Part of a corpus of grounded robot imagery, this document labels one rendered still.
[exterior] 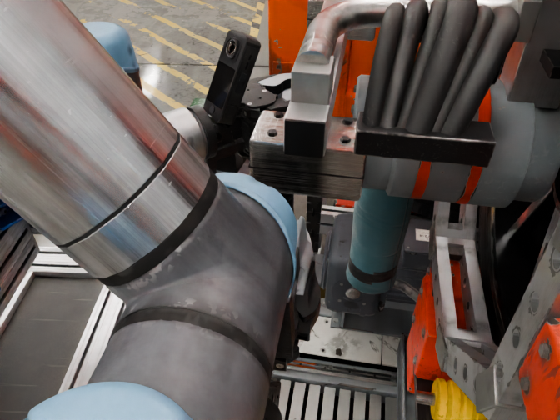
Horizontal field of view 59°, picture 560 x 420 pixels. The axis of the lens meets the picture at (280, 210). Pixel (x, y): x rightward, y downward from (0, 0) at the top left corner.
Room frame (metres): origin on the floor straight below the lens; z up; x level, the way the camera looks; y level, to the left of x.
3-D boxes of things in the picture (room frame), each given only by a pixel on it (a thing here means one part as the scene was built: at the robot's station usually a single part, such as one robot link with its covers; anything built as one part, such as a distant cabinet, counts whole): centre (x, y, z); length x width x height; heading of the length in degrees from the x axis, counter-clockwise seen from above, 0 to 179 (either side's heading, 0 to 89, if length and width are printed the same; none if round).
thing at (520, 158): (0.48, -0.19, 0.85); 0.21 x 0.14 x 0.14; 80
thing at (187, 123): (0.55, 0.13, 0.81); 0.08 x 0.05 x 0.08; 36
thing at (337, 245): (0.77, -0.31, 0.26); 0.42 x 0.18 x 0.35; 80
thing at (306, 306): (0.26, -0.01, 0.83); 0.09 x 0.05 x 0.02; 163
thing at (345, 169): (0.34, -0.02, 0.93); 0.09 x 0.05 x 0.05; 80
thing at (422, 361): (0.46, -0.29, 0.48); 0.16 x 0.12 x 0.17; 80
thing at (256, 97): (0.60, 0.06, 0.80); 0.12 x 0.08 x 0.09; 126
